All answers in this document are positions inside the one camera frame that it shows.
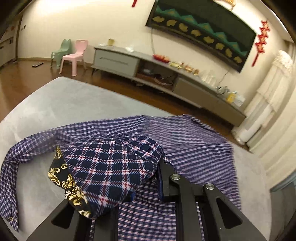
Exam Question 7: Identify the black gold patterned cloth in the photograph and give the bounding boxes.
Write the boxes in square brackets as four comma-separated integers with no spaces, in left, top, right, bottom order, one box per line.
[48,146,92,218]

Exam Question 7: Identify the purple plaid shirt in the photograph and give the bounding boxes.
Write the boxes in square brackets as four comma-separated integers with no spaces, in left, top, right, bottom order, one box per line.
[1,115,241,240]

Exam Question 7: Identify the white curtain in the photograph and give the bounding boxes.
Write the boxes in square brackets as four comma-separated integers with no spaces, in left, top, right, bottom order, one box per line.
[246,39,296,186]

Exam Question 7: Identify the white standing air conditioner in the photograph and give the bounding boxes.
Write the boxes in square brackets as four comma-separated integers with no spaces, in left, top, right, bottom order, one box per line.
[231,50,293,145]

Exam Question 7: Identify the grey floor rug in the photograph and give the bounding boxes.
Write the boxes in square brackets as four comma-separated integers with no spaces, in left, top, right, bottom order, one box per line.
[1,77,271,240]

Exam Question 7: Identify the yellow box on cabinet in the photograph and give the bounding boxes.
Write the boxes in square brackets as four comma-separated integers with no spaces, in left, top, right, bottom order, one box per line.
[226,91,237,103]

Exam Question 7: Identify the clear glass cups set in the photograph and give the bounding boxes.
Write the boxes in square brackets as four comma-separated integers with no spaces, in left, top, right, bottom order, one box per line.
[200,70,219,88]

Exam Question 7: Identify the red fruit plate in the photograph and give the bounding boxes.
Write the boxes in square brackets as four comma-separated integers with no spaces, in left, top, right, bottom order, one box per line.
[153,54,170,63]

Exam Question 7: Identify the grey TV cabinet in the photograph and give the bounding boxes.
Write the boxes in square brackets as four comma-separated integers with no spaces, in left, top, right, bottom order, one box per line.
[92,46,246,126]

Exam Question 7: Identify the green plastic child chair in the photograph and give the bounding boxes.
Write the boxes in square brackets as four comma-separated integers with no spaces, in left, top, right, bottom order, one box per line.
[51,39,72,68]

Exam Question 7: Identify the pink plastic child chair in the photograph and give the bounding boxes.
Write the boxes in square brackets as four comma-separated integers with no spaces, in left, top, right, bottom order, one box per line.
[59,40,89,77]

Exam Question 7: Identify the red knot wall ornament right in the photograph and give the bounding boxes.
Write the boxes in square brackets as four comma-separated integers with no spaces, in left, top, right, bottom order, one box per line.
[251,20,270,67]

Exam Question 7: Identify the red knot wall ornament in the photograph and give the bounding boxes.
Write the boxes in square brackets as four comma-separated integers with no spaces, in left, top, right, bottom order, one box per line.
[251,20,270,67]
[132,0,137,8]

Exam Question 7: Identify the wall television with dust cover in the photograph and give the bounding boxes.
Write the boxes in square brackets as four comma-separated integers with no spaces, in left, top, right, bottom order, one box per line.
[146,0,256,72]

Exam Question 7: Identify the red knot wall ornament left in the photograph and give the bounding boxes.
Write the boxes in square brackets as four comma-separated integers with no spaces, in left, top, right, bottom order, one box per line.
[132,0,137,8]

